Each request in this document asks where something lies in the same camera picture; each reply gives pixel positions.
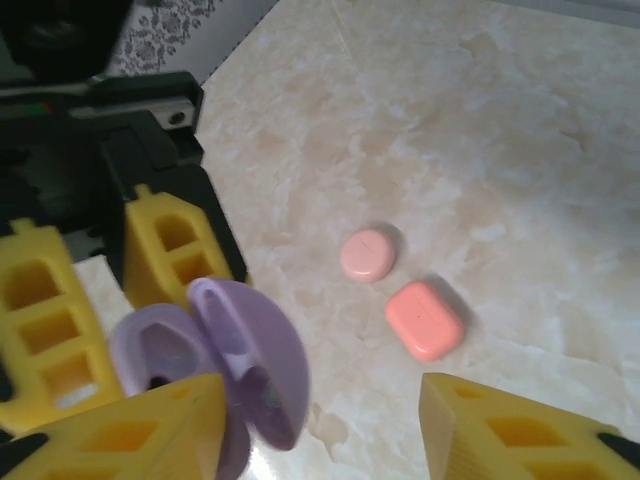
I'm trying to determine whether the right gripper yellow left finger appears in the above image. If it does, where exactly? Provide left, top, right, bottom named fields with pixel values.
left=0, top=372, right=230, bottom=480

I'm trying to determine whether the coral rectangular charging case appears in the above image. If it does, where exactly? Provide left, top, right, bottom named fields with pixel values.
left=384, top=279, right=466, bottom=362

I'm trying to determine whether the pink round charging case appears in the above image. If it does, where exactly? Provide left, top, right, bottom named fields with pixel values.
left=339, top=227, right=397, bottom=285

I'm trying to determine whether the purple round charging case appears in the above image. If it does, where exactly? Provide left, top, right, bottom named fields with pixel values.
left=109, top=277, right=312, bottom=474

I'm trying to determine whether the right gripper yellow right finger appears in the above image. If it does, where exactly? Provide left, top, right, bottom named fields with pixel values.
left=418, top=372, right=640, bottom=480

